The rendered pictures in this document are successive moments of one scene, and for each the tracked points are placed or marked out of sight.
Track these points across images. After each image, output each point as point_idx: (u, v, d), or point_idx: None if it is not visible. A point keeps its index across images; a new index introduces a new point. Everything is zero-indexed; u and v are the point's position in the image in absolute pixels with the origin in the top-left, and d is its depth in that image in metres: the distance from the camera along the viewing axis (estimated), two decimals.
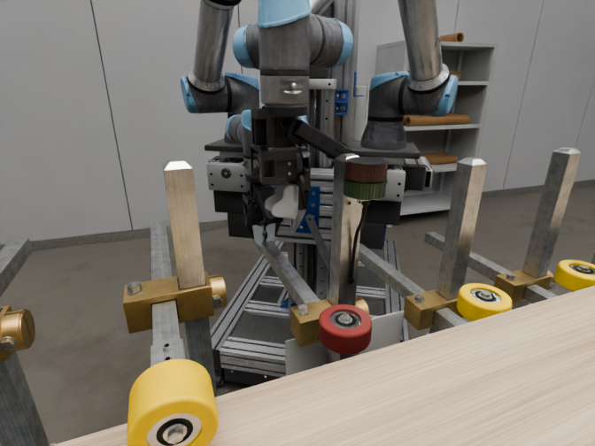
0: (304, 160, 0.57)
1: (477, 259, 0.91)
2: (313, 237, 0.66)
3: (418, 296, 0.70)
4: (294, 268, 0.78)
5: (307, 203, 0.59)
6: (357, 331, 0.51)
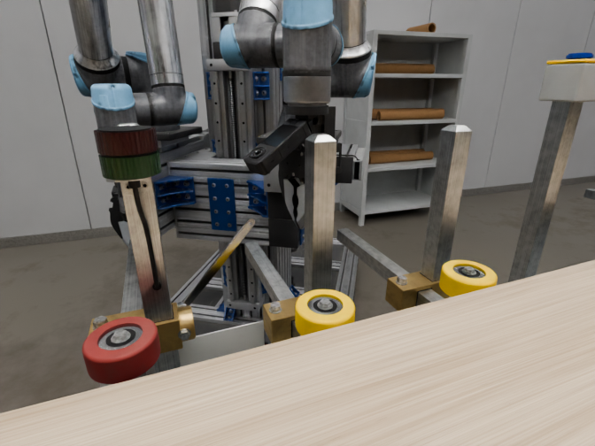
0: None
1: (378, 259, 0.78)
2: (235, 236, 0.60)
3: (273, 304, 0.58)
4: None
5: (282, 194, 0.64)
6: (119, 354, 0.39)
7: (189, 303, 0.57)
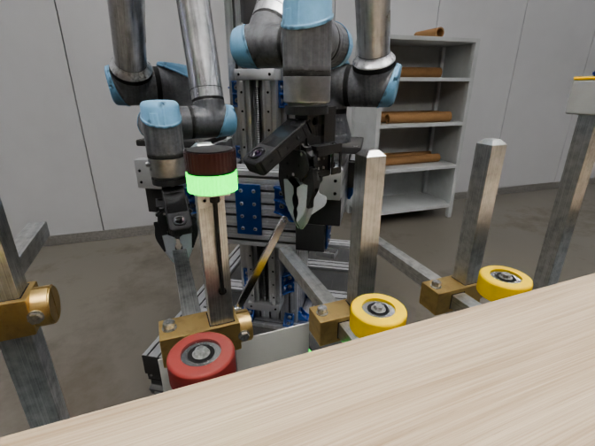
0: None
1: (409, 264, 0.82)
2: (271, 236, 0.62)
3: (320, 307, 0.62)
4: (194, 282, 0.67)
5: (282, 194, 0.64)
6: (205, 370, 0.40)
7: (241, 305, 0.61)
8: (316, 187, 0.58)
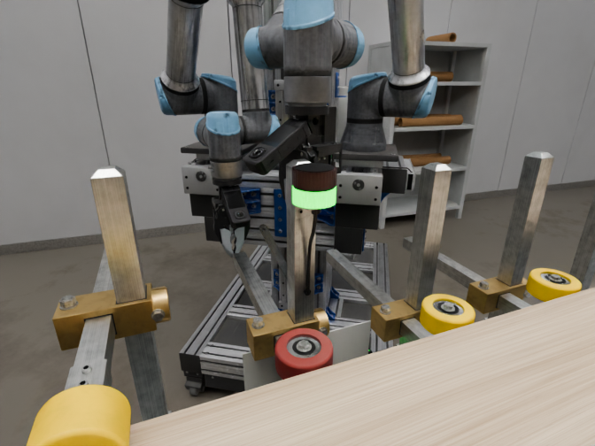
0: None
1: (452, 265, 0.88)
2: (269, 248, 0.63)
3: (383, 306, 0.68)
4: (263, 283, 0.73)
5: (282, 194, 0.64)
6: (314, 361, 0.46)
7: None
8: None
